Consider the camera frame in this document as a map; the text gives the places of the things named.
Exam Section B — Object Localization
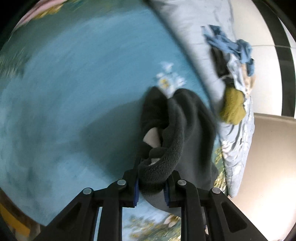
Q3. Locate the black and white fleece jacket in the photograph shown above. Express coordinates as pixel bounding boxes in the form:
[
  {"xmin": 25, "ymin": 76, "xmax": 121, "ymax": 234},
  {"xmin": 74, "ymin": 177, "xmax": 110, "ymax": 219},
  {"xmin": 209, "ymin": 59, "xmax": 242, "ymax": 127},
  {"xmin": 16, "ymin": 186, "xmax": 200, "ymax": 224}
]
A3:
[{"xmin": 137, "ymin": 87, "xmax": 218, "ymax": 216}]

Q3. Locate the grey blue daisy duvet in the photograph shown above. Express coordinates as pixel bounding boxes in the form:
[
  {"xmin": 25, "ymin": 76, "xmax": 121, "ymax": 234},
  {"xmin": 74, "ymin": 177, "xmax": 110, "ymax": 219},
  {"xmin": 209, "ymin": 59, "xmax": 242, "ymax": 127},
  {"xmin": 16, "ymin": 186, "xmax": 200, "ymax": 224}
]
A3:
[{"xmin": 151, "ymin": 1, "xmax": 255, "ymax": 197}]

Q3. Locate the olive green knitted garment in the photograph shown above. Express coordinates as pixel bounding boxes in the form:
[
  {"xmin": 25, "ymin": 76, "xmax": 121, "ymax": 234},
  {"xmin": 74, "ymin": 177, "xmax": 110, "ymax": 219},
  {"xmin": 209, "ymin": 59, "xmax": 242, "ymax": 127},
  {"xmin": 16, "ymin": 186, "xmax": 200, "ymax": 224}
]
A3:
[{"xmin": 220, "ymin": 86, "xmax": 246, "ymax": 125}]

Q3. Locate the teal floral blanket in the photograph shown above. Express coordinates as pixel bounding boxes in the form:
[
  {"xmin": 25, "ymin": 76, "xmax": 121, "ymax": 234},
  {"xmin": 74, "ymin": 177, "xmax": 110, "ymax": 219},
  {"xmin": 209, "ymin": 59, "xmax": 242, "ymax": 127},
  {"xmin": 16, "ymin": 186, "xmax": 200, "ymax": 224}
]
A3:
[{"xmin": 1, "ymin": 1, "xmax": 210, "ymax": 229}]

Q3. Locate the blue denim garment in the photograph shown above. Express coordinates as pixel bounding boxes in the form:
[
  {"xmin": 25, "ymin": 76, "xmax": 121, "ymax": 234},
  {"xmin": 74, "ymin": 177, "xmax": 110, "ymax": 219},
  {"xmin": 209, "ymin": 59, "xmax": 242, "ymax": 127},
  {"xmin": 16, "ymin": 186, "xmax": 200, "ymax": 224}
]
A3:
[{"xmin": 201, "ymin": 25, "xmax": 255, "ymax": 76}]

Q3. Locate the pink folded garment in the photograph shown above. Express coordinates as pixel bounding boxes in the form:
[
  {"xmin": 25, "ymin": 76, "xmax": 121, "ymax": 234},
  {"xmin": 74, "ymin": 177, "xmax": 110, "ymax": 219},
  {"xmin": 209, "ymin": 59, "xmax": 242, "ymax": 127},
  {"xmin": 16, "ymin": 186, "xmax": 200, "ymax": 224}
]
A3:
[{"xmin": 15, "ymin": 0, "xmax": 67, "ymax": 29}]

